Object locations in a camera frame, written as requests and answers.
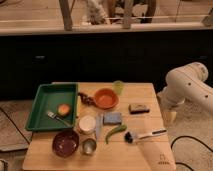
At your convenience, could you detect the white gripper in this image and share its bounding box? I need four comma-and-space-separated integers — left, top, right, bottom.
157, 87, 185, 126

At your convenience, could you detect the dark block eraser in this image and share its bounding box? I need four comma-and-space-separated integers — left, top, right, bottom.
128, 104, 150, 114

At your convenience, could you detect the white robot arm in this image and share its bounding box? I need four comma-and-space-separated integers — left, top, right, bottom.
157, 62, 213, 126

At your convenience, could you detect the green plastic cup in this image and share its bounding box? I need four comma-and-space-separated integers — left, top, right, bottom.
113, 80, 124, 95

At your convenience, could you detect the white paper cup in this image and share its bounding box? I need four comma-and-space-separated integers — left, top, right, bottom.
78, 115, 96, 134

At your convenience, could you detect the small metal cup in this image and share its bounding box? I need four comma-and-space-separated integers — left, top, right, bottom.
82, 138, 97, 155

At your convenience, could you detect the black dish brush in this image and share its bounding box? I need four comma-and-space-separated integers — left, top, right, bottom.
124, 129, 167, 144

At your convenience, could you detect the green chili pepper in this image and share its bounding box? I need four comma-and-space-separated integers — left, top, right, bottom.
105, 124, 127, 144

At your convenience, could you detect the blue sponge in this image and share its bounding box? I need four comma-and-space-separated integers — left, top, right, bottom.
103, 112, 122, 125

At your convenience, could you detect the orange bowl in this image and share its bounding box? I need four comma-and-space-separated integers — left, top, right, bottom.
94, 88, 119, 109

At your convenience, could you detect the grey knife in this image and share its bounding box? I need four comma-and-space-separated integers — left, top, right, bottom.
95, 114, 103, 140

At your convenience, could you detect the brown twisted toy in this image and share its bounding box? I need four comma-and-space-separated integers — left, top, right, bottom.
78, 92, 95, 105

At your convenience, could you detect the orange fruit half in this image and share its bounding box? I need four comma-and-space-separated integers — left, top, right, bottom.
57, 104, 71, 117

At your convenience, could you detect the dark purple bowl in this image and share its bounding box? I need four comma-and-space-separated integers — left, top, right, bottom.
52, 130, 79, 158

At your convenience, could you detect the silver fork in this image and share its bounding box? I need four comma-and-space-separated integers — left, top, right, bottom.
47, 111, 71, 127

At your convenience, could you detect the green plastic tray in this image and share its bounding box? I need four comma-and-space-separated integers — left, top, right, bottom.
26, 83, 78, 132

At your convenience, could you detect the black cable right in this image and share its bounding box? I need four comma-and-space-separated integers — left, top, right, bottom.
170, 134, 213, 171

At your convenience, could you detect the black cable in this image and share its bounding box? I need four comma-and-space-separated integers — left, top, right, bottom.
170, 134, 213, 171
0, 107, 33, 145

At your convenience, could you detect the black cable left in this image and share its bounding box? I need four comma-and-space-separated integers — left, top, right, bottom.
0, 107, 33, 145

